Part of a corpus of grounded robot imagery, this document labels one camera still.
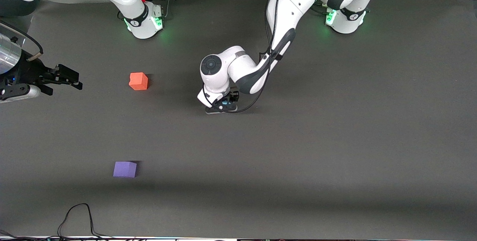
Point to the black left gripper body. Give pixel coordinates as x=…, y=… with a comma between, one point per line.
x=233, y=94

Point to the purple foam block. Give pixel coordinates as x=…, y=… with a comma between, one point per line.
x=125, y=169

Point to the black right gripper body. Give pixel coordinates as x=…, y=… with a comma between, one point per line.
x=32, y=72

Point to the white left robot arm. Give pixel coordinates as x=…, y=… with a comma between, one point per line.
x=294, y=2

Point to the orange foam block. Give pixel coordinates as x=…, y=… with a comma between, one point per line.
x=138, y=81

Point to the light blue foam block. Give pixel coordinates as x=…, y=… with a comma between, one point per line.
x=226, y=103

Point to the dark grey table mat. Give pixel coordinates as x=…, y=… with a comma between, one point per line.
x=298, y=151

